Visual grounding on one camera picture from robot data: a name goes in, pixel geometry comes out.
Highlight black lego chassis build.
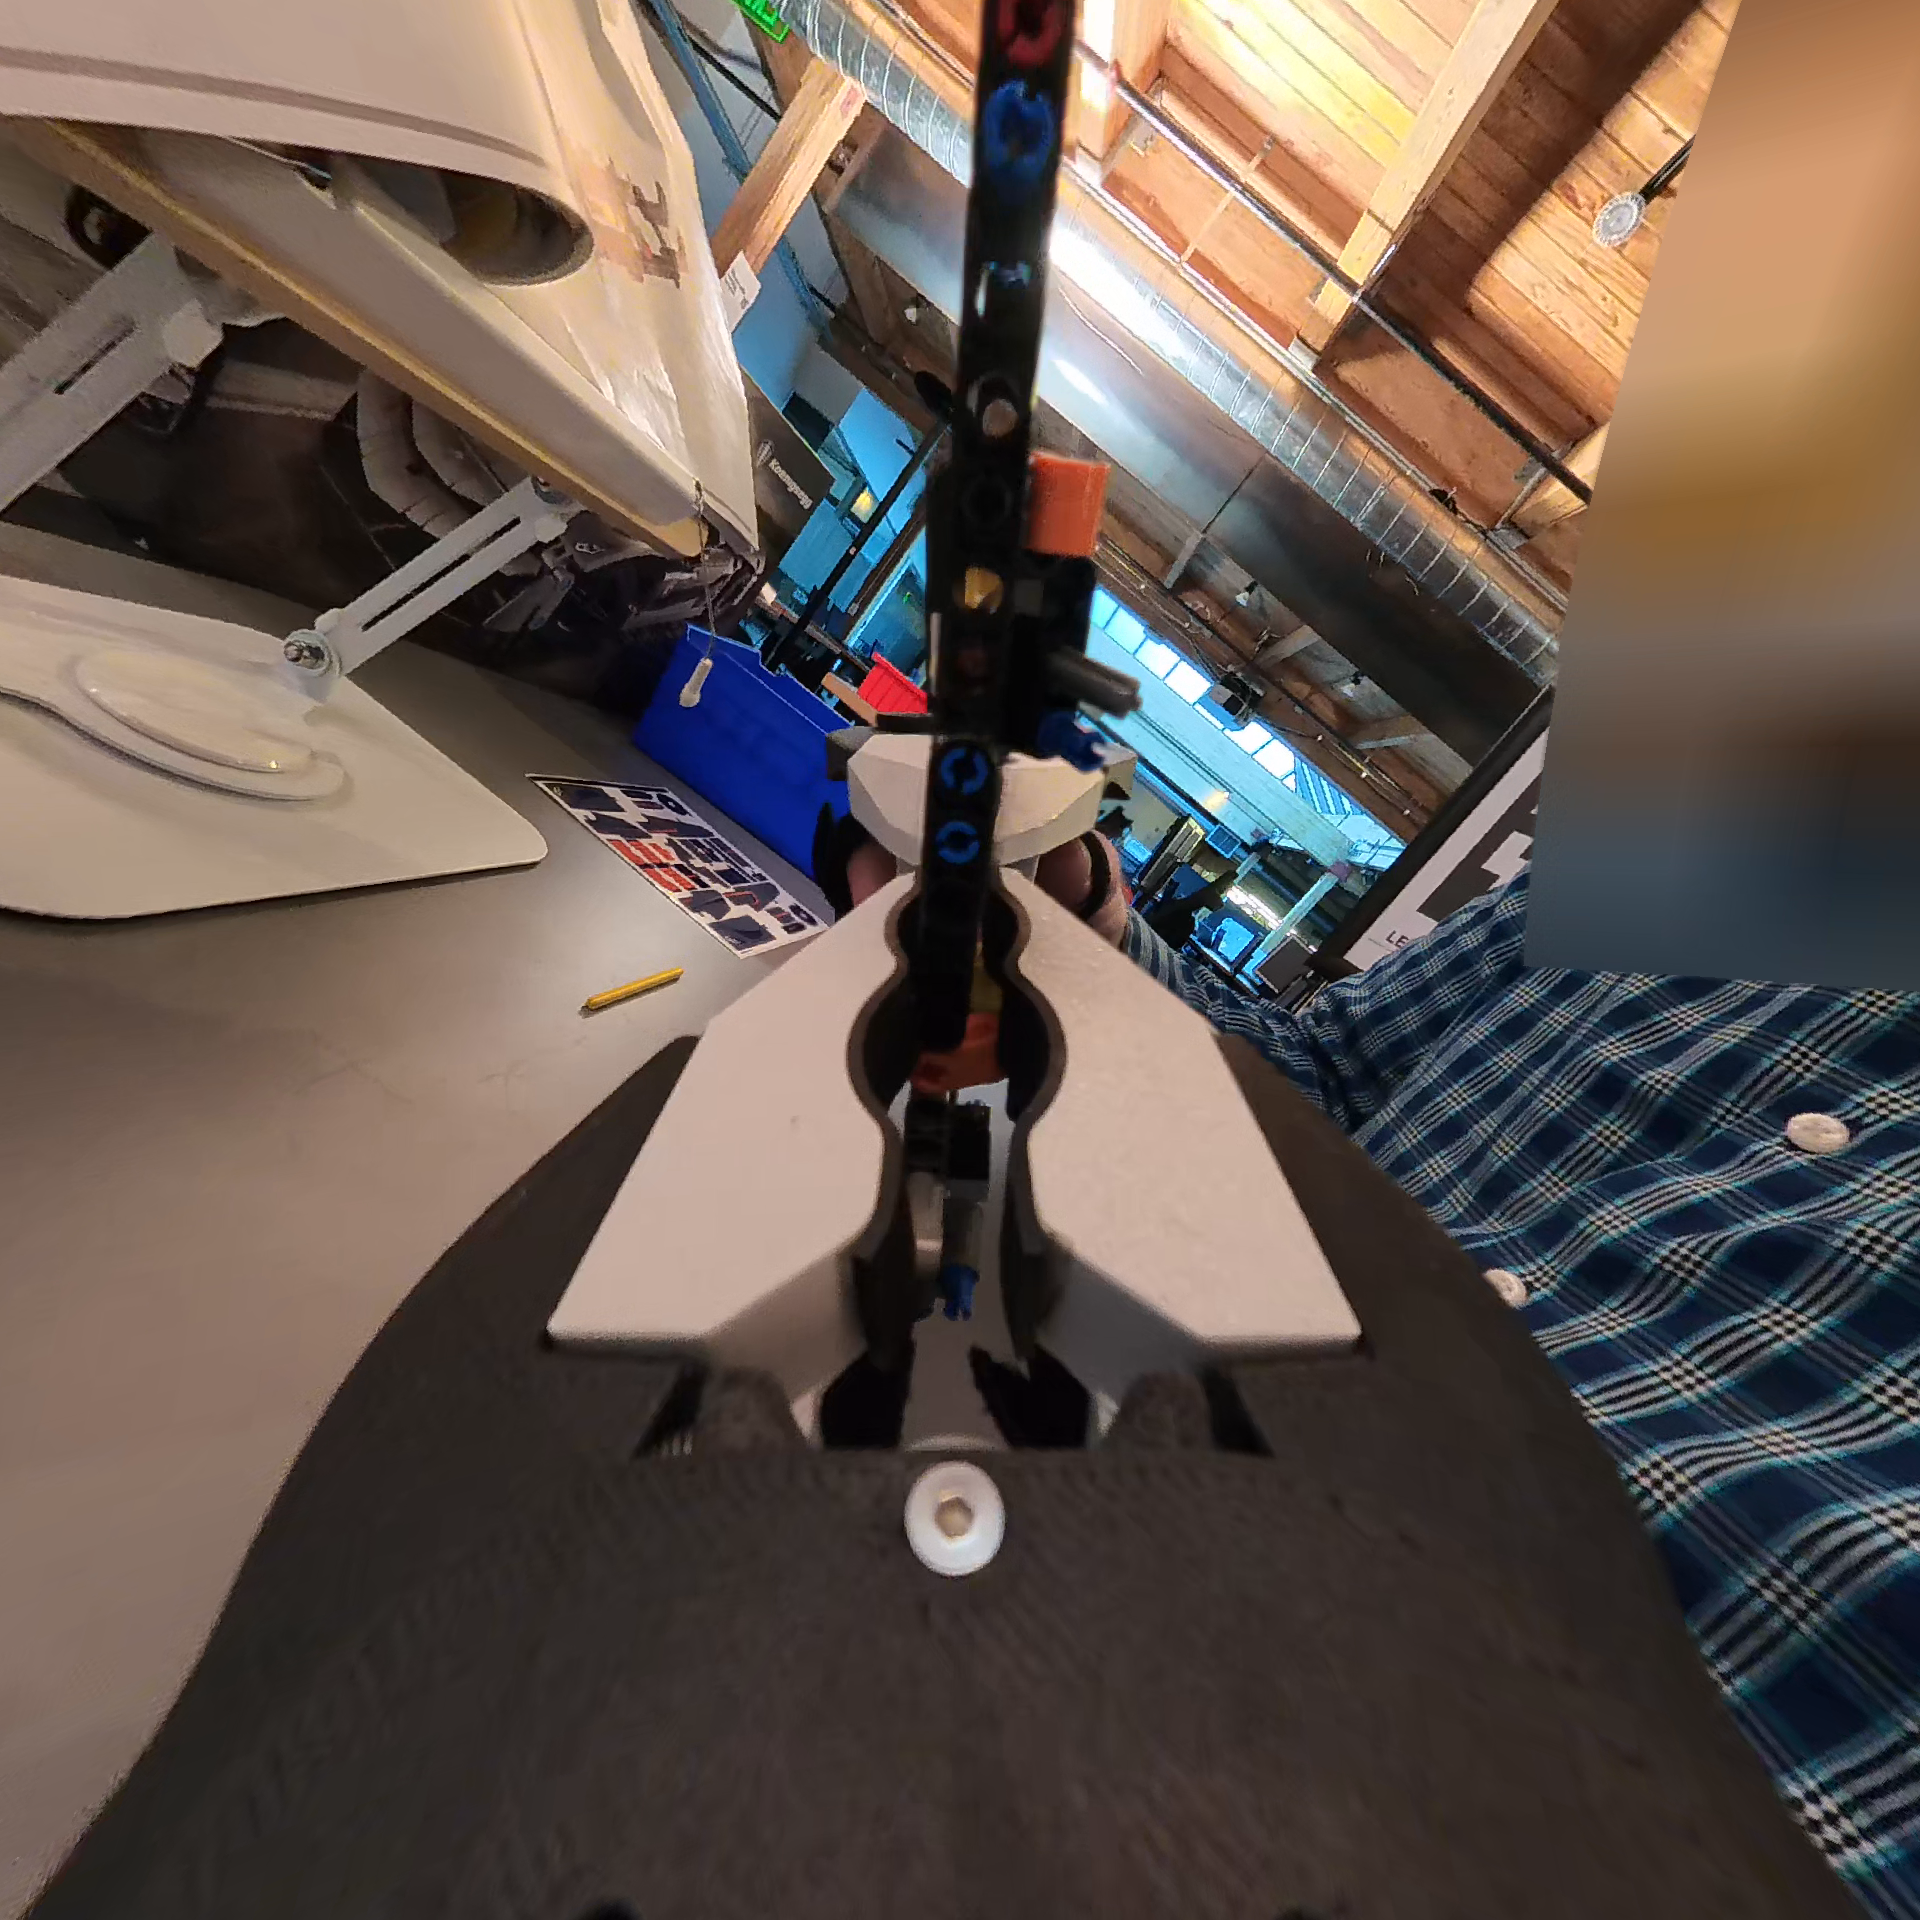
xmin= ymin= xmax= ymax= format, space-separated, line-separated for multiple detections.
xmin=892 ymin=0 xmax=1144 ymax=1329

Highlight framed marker sign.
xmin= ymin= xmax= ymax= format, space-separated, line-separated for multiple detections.
xmin=1342 ymin=690 xmax=1554 ymax=976

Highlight person's plaid shirt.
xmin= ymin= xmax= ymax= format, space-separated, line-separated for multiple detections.
xmin=1305 ymin=877 xmax=1920 ymax=1920

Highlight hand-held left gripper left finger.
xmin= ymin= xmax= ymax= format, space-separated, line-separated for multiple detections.
xmin=544 ymin=873 xmax=923 ymax=1362

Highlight blue plastic bin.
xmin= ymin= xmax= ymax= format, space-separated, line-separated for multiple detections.
xmin=632 ymin=627 xmax=904 ymax=842

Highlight lego sticker sheet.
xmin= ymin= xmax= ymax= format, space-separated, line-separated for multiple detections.
xmin=528 ymin=772 xmax=835 ymax=960

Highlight lego instruction booklet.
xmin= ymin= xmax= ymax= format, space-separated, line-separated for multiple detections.
xmin=0 ymin=0 xmax=759 ymax=549

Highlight white book stand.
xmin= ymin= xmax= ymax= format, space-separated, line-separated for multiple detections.
xmin=0 ymin=113 xmax=759 ymax=916

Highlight person's right hand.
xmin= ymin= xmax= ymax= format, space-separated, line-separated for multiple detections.
xmin=843 ymin=832 xmax=1129 ymax=952

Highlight silver ventilation ducts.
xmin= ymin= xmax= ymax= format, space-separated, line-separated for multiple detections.
xmin=751 ymin=0 xmax=1561 ymax=676

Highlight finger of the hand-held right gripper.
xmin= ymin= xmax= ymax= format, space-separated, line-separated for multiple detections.
xmin=998 ymin=749 xmax=1113 ymax=875
xmin=843 ymin=743 xmax=938 ymax=880

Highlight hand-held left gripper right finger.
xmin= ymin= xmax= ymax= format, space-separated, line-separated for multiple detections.
xmin=1002 ymin=880 xmax=1368 ymax=1362

